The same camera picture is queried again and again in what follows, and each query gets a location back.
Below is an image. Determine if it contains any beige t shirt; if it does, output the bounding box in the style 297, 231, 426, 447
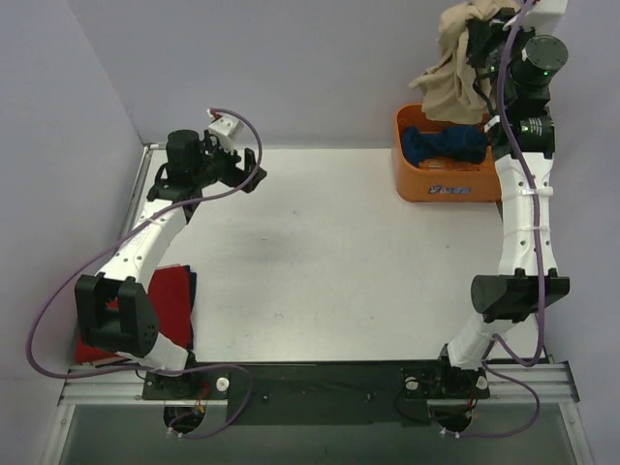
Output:
410, 0, 519, 125

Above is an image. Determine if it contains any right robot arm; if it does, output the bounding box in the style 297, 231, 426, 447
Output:
432, 9, 571, 396

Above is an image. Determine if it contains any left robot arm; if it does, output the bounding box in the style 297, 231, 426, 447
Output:
75, 128, 267, 399

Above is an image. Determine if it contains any crumpled blue t shirt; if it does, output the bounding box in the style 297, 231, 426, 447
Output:
401, 126, 490, 168

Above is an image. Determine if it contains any folded red t shirt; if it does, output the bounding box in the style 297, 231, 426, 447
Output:
75, 265, 195, 370

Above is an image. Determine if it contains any orange plastic basket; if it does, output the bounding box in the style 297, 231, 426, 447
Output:
391, 103, 501, 202

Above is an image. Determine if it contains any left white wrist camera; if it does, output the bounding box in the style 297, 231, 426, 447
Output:
206, 108, 243, 150

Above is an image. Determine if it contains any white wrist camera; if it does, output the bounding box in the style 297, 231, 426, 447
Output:
502, 0, 569, 35
206, 108, 243, 150

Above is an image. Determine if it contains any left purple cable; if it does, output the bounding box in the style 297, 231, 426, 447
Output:
27, 107, 264, 441

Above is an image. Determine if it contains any purple cable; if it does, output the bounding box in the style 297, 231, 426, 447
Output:
27, 107, 264, 441
435, 0, 558, 440

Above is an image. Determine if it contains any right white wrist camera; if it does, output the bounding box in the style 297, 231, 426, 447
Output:
502, 0, 569, 35

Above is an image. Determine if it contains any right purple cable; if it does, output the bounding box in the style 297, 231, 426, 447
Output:
435, 0, 558, 440

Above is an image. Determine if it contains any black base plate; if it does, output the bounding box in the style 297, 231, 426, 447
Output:
142, 359, 490, 431

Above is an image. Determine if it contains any aluminium rail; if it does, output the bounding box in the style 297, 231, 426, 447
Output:
60, 360, 578, 407

